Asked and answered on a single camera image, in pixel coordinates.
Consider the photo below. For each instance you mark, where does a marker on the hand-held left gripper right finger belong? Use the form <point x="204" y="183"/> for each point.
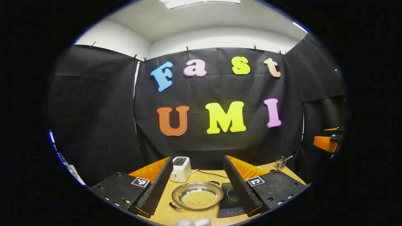
<point x="240" y="188"/>

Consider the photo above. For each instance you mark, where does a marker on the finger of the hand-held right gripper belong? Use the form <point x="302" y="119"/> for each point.
<point x="337" y="128"/>
<point x="325" y="143"/>

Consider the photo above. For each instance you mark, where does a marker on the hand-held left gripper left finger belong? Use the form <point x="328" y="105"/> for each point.
<point x="158" y="185"/>

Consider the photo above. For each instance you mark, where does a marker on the black induction cooktop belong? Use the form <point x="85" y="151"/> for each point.
<point x="227" y="204"/>

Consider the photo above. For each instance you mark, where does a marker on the heap of soybeans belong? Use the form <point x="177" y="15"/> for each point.
<point x="199" y="199"/>

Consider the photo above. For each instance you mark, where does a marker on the white toaster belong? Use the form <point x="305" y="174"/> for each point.
<point x="180" y="171"/>

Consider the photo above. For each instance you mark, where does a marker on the white pen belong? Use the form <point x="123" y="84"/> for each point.
<point x="289" y="157"/>

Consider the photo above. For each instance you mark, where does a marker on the clear utensil holder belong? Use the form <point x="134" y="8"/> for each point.
<point x="279" y="164"/>

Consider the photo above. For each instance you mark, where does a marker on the row of small cloth clips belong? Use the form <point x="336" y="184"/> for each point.
<point x="187" y="49"/>

